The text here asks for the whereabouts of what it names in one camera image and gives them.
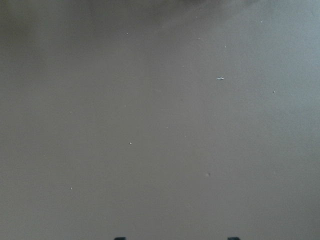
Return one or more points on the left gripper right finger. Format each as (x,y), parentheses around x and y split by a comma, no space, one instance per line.
(233,238)

